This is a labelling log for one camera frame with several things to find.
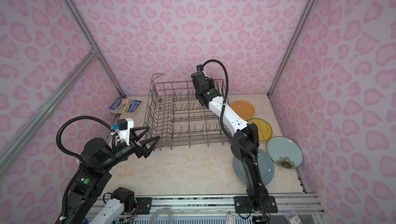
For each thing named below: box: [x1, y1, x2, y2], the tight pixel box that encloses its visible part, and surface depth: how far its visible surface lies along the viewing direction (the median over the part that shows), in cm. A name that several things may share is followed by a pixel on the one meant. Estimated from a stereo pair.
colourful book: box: [108, 97, 142, 114], surface depth 113 cm
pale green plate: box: [266, 136, 304, 169], surface depth 90 cm
